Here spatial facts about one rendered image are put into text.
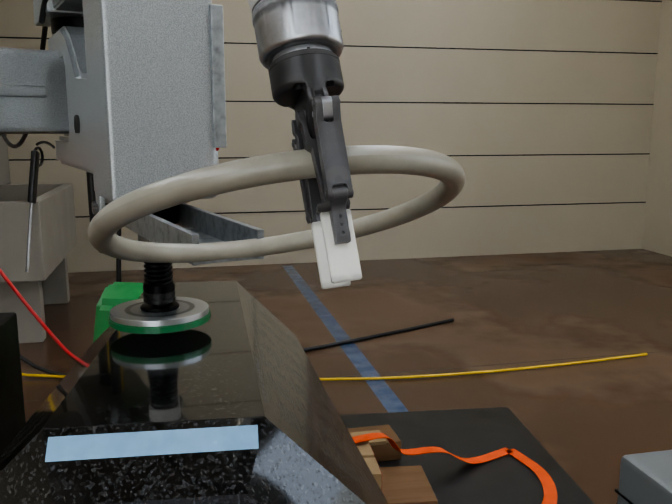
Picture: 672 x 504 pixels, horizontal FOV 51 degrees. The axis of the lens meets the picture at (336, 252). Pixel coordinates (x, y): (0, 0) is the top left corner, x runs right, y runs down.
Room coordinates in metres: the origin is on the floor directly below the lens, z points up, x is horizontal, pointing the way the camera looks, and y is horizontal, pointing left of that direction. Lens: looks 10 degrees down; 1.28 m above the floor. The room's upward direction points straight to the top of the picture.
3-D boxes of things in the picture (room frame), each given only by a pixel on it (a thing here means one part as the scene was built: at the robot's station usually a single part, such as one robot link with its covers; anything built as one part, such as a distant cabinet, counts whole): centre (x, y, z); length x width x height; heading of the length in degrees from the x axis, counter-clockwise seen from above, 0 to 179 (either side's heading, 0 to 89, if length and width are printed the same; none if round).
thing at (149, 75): (1.57, 0.43, 1.32); 0.36 x 0.22 x 0.45; 29
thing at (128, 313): (1.50, 0.39, 0.87); 0.21 x 0.21 x 0.01
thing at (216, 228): (1.40, 0.34, 1.09); 0.69 x 0.19 x 0.05; 29
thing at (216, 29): (1.49, 0.26, 1.38); 0.08 x 0.03 x 0.28; 29
